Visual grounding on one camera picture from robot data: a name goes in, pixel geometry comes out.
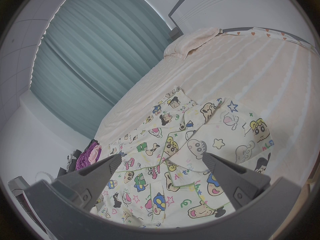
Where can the bed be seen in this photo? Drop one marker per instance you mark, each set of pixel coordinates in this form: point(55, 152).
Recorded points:
point(250, 71)

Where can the grey bedside table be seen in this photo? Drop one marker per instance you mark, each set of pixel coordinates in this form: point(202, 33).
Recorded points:
point(175, 34)

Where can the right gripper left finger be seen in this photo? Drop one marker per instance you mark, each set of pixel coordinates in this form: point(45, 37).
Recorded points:
point(85, 184)

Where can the purple garment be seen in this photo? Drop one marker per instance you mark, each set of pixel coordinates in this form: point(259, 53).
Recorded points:
point(83, 160)

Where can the white printed pyjama top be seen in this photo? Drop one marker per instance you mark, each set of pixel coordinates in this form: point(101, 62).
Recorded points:
point(175, 184)

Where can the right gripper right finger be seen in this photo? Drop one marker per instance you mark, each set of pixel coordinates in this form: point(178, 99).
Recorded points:
point(237, 184)

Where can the blue-green curtain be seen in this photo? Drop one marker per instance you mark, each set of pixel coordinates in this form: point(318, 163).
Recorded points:
point(87, 59)

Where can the pink garment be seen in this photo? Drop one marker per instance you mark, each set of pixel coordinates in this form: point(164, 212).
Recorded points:
point(96, 154)

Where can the cream pillow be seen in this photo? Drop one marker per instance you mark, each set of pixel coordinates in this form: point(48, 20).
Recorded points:
point(187, 44)

